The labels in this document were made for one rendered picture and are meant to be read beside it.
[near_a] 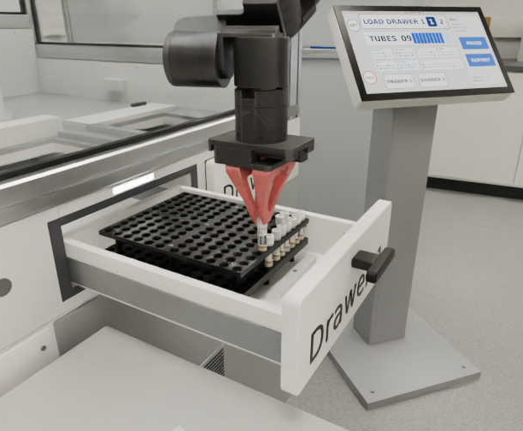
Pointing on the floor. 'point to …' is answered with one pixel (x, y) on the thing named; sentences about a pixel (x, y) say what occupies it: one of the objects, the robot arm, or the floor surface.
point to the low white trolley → (137, 395)
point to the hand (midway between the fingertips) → (261, 215)
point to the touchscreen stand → (397, 277)
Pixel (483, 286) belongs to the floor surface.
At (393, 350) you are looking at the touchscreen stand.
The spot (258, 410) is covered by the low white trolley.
